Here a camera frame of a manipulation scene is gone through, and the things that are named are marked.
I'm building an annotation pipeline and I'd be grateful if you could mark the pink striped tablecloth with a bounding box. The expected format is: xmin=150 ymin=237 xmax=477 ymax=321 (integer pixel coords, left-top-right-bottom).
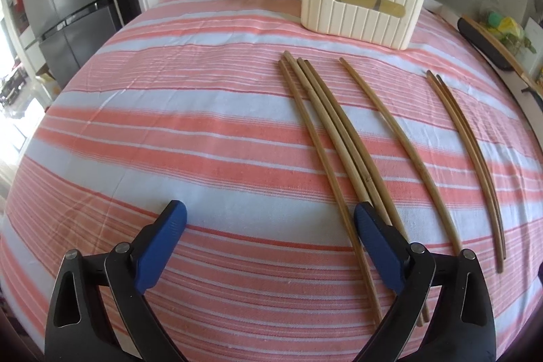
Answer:
xmin=1 ymin=0 xmax=542 ymax=361

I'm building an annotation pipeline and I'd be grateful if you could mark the bamboo chopstick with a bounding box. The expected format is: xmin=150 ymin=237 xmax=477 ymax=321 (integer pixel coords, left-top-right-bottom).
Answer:
xmin=340 ymin=57 xmax=463 ymax=254
xmin=436 ymin=74 xmax=507 ymax=259
xmin=303 ymin=59 xmax=411 ymax=244
xmin=295 ymin=57 xmax=432 ymax=324
xmin=279 ymin=52 xmax=403 ymax=324
xmin=425 ymin=70 xmax=506 ymax=275
xmin=278 ymin=59 xmax=384 ymax=328

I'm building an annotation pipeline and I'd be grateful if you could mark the plastic bag with produce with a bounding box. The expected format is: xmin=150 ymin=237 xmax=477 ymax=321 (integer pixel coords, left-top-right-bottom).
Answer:
xmin=479 ymin=0 xmax=537 ymax=55

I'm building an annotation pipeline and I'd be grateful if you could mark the wooden cutting board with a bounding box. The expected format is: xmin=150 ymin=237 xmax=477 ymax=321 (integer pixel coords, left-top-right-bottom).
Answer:
xmin=456 ymin=16 xmax=542 ymax=98

